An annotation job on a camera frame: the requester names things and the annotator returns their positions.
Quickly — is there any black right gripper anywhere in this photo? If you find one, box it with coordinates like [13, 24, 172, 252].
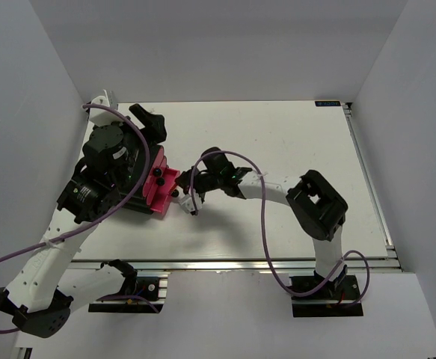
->
[175, 166, 223, 200]

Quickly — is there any pink drawer tray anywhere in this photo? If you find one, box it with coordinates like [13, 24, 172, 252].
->
[147, 166, 180, 207]
[147, 192, 173, 215]

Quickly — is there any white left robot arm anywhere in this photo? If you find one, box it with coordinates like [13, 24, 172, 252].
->
[0, 103, 169, 338]

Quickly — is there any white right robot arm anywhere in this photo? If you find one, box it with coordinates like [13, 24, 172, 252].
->
[175, 147, 349, 298]

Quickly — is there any black top drawer knob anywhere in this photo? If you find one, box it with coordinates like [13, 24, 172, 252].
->
[153, 168, 162, 177]

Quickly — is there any black round drawer knob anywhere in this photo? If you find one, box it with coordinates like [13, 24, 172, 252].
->
[156, 177, 165, 186]

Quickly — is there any pink bottom drawer tray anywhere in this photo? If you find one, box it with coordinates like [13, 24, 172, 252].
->
[147, 192, 173, 215]

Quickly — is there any pink top drawer front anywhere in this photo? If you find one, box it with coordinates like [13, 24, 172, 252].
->
[142, 145, 167, 197]

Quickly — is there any black drawer organizer box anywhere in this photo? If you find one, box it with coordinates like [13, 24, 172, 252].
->
[120, 144, 159, 215]

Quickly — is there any blue logo sticker right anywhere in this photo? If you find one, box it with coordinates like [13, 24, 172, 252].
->
[314, 100, 341, 107]

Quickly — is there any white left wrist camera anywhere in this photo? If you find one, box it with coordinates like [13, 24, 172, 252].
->
[85, 88, 123, 126]

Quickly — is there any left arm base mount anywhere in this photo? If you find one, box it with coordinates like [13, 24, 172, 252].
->
[88, 274, 168, 314]

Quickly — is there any aluminium table edge rail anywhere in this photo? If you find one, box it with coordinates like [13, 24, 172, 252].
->
[67, 257, 402, 273]

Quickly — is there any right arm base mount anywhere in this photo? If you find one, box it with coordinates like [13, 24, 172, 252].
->
[291, 275, 363, 318]

